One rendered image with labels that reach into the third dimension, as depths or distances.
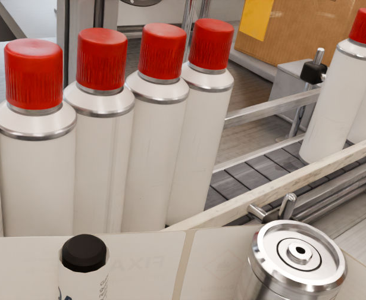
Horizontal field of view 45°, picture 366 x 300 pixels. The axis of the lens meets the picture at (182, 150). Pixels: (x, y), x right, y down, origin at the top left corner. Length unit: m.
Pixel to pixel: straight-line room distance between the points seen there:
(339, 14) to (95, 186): 0.71
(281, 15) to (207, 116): 0.65
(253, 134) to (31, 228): 0.50
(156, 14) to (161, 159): 0.79
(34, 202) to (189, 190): 0.16
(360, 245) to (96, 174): 0.31
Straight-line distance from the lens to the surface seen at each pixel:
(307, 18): 0.97
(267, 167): 0.58
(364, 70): 0.56
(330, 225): 0.61
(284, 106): 0.57
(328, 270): 0.18
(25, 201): 0.31
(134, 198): 0.38
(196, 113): 0.37
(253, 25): 0.43
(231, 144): 0.71
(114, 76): 0.30
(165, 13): 1.14
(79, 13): 0.44
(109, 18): 0.46
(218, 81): 0.37
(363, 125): 0.69
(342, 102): 0.57
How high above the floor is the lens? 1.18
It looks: 32 degrees down
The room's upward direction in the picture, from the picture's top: 11 degrees clockwise
